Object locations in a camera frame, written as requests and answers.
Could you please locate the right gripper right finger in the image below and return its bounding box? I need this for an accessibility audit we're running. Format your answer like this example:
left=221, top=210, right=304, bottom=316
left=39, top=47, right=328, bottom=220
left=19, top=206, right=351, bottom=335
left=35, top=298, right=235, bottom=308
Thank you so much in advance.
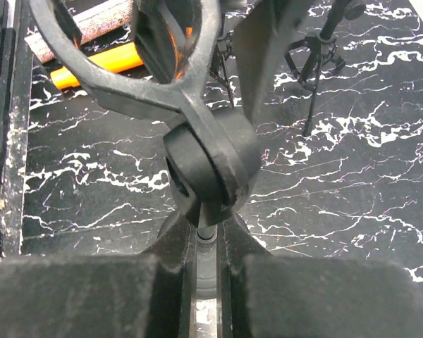
left=222, top=215, right=423, bottom=337

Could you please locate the tall black tripod stand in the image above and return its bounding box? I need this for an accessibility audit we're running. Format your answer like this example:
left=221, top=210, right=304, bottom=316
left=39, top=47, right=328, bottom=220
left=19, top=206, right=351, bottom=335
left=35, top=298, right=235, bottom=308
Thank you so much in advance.
left=284, top=0, right=366, bottom=137

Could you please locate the small black tripod stand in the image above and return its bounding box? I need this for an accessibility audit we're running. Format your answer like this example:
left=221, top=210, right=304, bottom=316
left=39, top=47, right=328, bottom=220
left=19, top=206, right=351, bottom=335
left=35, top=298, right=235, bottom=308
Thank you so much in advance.
left=209, top=13, right=235, bottom=108

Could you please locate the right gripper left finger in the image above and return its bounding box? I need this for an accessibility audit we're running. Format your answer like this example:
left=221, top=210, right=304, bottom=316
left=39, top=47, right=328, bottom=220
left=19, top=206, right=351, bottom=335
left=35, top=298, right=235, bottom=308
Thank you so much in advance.
left=0, top=213, right=192, bottom=337

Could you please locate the orange microphone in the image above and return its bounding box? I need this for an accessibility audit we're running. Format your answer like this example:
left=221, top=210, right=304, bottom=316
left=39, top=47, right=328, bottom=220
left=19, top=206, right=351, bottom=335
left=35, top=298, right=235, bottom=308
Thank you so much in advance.
left=50, top=43, right=144, bottom=89

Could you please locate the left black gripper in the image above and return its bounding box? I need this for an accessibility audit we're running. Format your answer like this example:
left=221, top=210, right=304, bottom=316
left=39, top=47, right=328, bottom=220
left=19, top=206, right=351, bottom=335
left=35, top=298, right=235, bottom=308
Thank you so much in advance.
left=233, top=0, right=314, bottom=123

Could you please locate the round base stand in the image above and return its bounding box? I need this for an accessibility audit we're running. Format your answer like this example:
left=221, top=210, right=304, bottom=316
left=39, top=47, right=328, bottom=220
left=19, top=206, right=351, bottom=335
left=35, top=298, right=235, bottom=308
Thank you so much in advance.
left=29, top=0, right=262, bottom=275

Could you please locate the glitter silver microphone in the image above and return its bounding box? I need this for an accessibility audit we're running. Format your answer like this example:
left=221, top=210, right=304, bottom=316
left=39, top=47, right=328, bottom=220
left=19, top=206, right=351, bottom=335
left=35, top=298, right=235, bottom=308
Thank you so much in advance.
left=25, top=1, right=133, bottom=63

